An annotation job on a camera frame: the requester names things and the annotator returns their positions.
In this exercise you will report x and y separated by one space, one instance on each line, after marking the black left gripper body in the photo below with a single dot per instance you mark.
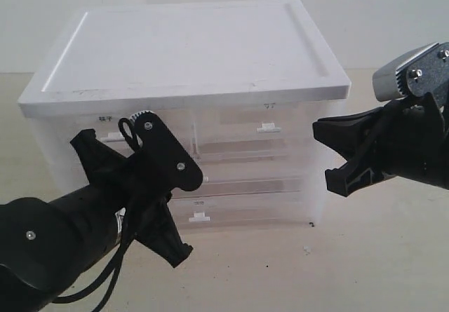
114 213

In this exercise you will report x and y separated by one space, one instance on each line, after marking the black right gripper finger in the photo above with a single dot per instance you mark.
346 134
361 170

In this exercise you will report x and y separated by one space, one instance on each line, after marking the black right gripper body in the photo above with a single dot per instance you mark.
416 141

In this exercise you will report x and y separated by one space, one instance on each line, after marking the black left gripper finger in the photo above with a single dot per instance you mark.
104 167
157 231

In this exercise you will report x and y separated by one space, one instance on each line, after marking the wide clear drawer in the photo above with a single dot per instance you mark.
251 176
225 211

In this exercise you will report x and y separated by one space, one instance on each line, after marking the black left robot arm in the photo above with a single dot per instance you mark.
60 251

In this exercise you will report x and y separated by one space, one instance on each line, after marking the top left small drawer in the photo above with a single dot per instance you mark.
107 129

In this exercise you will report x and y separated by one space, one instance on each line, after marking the small drawer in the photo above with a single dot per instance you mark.
265 127
107 129

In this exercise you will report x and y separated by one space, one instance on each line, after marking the top right small drawer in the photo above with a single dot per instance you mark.
265 127

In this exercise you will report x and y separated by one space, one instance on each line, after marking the white plastic drawer cabinet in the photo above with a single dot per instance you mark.
127 59

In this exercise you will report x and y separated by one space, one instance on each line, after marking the small white plastic scrap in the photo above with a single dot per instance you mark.
307 250

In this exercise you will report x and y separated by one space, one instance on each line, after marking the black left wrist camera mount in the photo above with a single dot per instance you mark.
165 151

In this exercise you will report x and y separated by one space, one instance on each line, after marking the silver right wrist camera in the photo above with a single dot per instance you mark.
387 79

